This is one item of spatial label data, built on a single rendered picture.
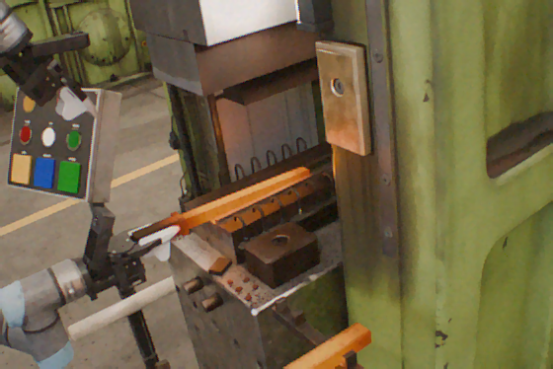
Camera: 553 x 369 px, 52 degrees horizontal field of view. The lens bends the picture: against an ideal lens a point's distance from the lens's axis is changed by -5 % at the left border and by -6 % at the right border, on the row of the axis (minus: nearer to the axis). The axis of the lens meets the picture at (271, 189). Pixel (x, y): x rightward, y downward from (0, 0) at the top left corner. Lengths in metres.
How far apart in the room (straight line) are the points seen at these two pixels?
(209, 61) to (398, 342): 0.61
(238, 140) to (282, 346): 0.52
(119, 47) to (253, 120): 4.62
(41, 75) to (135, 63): 5.00
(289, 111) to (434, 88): 0.73
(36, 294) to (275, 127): 0.71
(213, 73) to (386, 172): 0.34
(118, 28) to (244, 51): 4.92
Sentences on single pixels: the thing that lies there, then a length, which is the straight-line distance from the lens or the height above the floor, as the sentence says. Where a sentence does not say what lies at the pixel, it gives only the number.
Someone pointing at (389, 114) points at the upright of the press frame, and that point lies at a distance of 0.89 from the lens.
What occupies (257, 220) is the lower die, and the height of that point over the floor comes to 0.99.
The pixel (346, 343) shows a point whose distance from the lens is 0.85.
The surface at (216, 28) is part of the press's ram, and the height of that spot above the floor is 1.39.
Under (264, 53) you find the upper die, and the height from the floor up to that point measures 1.31.
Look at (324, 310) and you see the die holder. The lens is 1.19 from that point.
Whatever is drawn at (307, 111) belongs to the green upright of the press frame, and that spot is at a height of 1.04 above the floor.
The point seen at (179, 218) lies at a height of 1.03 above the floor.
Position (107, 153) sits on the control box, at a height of 1.04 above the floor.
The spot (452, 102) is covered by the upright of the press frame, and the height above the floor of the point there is 1.29.
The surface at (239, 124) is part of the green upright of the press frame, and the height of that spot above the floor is 1.08.
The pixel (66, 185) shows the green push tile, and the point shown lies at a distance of 1.54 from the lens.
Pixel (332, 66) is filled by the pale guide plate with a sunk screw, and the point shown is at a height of 1.32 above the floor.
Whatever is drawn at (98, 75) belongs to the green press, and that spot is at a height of 0.15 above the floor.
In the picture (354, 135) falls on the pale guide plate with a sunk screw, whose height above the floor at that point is 1.22.
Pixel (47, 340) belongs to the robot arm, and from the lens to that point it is 1.14.
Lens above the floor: 1.59
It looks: 28 degrees down
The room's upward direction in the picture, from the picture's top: 9 degrees counter-clockwise
